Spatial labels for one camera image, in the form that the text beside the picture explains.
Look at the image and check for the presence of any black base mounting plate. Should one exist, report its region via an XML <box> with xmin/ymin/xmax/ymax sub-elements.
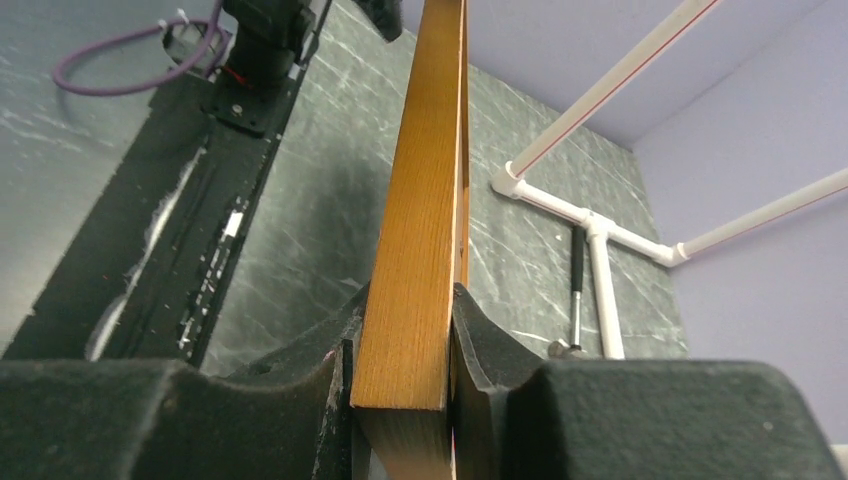
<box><xmin>4</xmin><ymin>39</ymin><xmax>309</xmax><ymax>366</ymax></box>

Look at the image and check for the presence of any white pvc pipe stand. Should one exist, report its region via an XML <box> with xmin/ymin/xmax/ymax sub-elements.
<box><xmin>490</xmin><ymin>1</ymin><xmax>847</xmax><ymax>360</ymax></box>

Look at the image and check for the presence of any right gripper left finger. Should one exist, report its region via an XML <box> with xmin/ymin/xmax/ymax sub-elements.
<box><xmin>1</xmin><ymin>289</ymin><xmax>370</xmax><ymax>479</ymax></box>

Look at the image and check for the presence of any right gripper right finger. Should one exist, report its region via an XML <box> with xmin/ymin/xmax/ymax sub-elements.
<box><xmin>451</xmin><ymin>285</ymin><xmax>843</xmax><ymax>479</ymax></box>

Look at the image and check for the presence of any brown wooden picture frame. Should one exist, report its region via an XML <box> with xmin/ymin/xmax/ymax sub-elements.
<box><xmin>351</xmin><ymin>1</ymin><xmax>466</xmax><ymax>479</ymax></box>

